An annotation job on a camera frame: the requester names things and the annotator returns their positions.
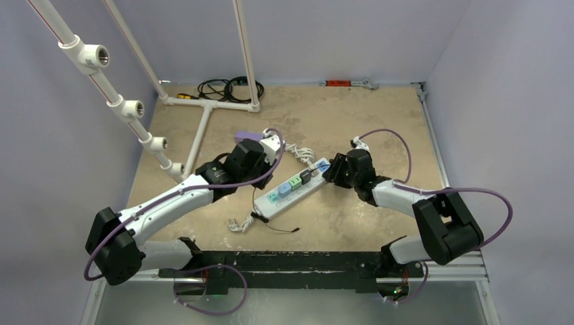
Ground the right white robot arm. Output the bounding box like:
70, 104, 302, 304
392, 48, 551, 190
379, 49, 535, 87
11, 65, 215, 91
323, 149, 484, 276

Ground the white power strip cord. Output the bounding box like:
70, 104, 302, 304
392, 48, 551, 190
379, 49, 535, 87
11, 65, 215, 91
227, 214, 257, 234

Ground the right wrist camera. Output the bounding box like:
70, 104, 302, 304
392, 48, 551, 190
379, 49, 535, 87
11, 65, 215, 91
350, 136, 370, 152

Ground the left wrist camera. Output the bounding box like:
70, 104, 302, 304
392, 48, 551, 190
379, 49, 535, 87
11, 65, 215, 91
259, 129, 285, 165

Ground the purple cable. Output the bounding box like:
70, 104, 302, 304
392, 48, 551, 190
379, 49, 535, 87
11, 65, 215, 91
83, 129, 286, 282
356, 129, 514, 250

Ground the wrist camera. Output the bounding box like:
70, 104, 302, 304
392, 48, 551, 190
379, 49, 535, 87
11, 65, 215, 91
350, 136, 370, 152
259, 129, 285, 165

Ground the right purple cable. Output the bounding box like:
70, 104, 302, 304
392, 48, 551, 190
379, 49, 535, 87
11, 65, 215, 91
356, 129, 514, 250

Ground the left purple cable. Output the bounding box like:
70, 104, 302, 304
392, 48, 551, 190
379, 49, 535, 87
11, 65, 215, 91
83, 129, 286, 282

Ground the white plug with cord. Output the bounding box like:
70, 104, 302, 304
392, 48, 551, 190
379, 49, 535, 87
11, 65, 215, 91
285, 144, 315, 166

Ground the yellow handled screwdriver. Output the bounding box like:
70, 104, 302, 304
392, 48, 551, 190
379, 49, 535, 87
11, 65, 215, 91
177, 93, 198, 100

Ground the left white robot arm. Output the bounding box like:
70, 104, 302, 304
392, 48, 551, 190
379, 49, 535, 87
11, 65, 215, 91
84, 135, 285, 286

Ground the black coiled cable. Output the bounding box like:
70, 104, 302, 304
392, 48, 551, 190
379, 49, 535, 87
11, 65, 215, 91
197, 77, 265, 103

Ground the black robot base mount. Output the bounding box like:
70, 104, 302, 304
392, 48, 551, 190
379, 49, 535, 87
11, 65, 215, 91
158, 239, 425, 299

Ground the red adjustable wrench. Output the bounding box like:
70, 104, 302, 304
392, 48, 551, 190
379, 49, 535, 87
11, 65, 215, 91
319, 79, 379, 90

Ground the white power strip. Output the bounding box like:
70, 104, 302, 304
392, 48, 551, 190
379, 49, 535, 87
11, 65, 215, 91
255, 158, 330, 219

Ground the purple rectangular box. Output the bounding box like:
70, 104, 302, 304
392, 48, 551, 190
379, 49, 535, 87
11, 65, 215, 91
234, 131, 264, 143

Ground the aluminium rail frame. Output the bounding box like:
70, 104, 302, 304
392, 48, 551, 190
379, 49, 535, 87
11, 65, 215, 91
84, 83, 487, 304

